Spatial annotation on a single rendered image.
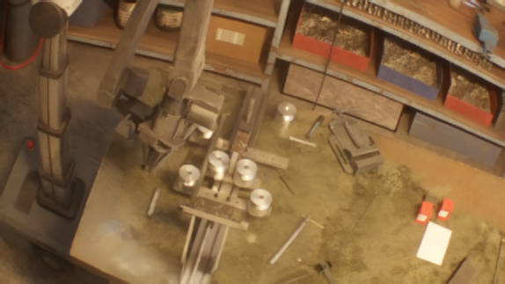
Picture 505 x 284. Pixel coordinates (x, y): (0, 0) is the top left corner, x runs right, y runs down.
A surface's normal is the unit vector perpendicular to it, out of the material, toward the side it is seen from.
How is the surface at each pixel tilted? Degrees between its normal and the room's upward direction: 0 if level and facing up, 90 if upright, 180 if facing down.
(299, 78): 90
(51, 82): 90
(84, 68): 0
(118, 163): 0
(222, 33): 90
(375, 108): 90
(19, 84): 0
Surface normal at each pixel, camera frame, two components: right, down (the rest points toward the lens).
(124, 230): 0.17, -0.68
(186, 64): -0.18, 0.62
